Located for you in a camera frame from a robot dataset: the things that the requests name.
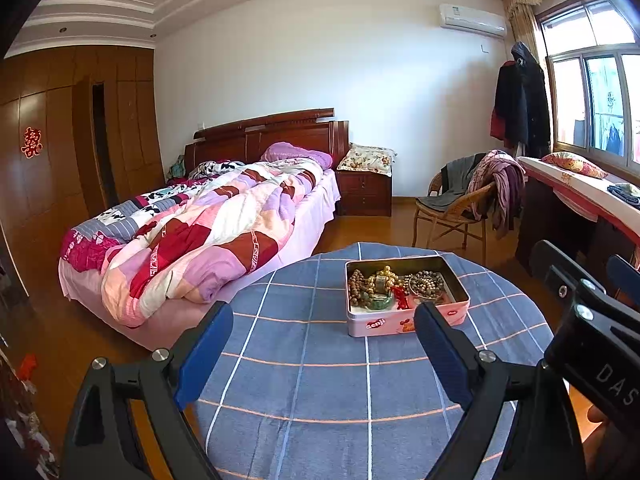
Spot pink metal tin box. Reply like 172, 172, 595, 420
345, 256, 470, 337

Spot window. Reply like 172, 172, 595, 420
538, 0, 639, 177

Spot dark coats on rack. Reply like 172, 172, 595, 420
490, 41, 551, 158

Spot purple pillow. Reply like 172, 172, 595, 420
260, 142, 333, 170

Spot floral cushion on nightstand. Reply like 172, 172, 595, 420
337, 143, 396, 177

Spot wooden nightstand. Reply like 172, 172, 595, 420
336, 171, 392, 217

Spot red double happiness decal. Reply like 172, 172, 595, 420
21, 126, 43, 159

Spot cluttered side table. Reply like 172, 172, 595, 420
1, 352, 60, 479

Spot wicker chair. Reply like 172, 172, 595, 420
411, 182, 497, 266

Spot green jade bead bracelet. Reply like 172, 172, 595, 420
361, 291, 396, 311

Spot floral pillow on bench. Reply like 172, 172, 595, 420
541, 152, 608, 180

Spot red cord knot charm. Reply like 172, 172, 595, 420
392, 285, 410, 310

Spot white air conditioner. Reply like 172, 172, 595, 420
439, 3, 506, 39

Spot operator right hand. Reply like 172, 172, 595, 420
584, 405, 639, 480

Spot wooden bed with headboard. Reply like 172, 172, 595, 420
58, 110, 349, 349

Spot wooden wardrobe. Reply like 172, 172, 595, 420
0, 45, 166, 271

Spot pink patchwork quilt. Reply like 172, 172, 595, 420
61, 157, 324, 328

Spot window bench with bedding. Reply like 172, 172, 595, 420
515, 156, 639, 281

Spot yellow amber bead bracelet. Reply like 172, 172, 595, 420
366, 264, 402, 295

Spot clothes on chair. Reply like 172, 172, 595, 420
416, 150, 526, 236

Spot white pearl necklace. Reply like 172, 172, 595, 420
406, 268, 447, 304

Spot blue plaid tablecloth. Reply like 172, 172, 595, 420
192, 242, 557, 480

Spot brown wooden bead mala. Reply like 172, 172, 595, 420
347, 269, 374, 309

